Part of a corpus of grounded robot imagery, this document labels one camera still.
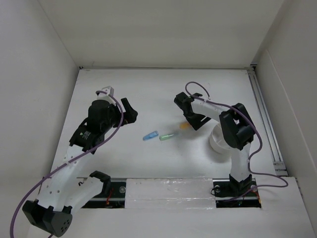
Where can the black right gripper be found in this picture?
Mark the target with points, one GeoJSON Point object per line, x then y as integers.
{"type": "Point", "coordinates": [196, 124]}

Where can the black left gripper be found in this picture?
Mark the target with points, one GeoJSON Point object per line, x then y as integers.
{"type": "Point", "coordinates": [130, 114]}

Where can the yellow capped pink highlighter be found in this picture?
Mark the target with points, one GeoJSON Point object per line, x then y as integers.
{"type": "Point", "coordinates": [184, 125]}

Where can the green capped highlighter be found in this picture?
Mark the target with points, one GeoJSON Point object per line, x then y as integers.
{"type": "Point", "coordinates": [168, 136]}

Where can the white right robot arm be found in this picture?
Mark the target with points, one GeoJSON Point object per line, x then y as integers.
{"type": "Point", "coordinates": [237, 130]}

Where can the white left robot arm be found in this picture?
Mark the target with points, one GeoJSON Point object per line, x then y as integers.
{"type": "Point", "coordinates": [52, 211]}

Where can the blue correction tape dispenser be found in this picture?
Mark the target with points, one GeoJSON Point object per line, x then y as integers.
{"type": "Point", "coordinates": [151, 135]}

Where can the white round divided container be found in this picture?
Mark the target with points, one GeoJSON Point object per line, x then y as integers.
{"type": "Point", "coordinates": [217, 141]}

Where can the white foam front board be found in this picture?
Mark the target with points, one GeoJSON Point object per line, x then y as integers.
{"type": "Point", "coordinates": [169, 194]}

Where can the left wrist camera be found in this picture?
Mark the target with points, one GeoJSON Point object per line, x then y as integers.
{"type": "Point", "coordinates": [106, 91]}

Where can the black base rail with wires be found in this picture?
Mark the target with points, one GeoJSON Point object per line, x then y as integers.
{"type": "Point", "coordinates": [115, 198]}

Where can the aluminium rail at table edge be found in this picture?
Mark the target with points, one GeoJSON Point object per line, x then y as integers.
{"type": "Point", "coordinates": [276, 156]}

